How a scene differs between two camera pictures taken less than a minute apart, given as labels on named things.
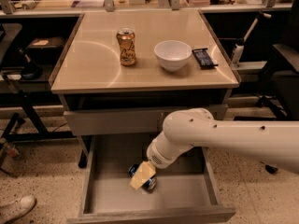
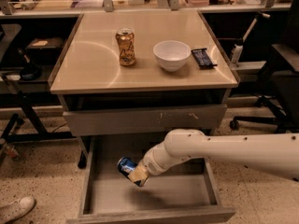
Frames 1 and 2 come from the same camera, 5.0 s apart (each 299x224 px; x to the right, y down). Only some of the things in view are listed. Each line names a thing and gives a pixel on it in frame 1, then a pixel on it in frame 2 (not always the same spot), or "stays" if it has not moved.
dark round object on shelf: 31,71 stays
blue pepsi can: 149,185 to 125,165
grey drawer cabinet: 123,74 stays
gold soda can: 125,38 stays
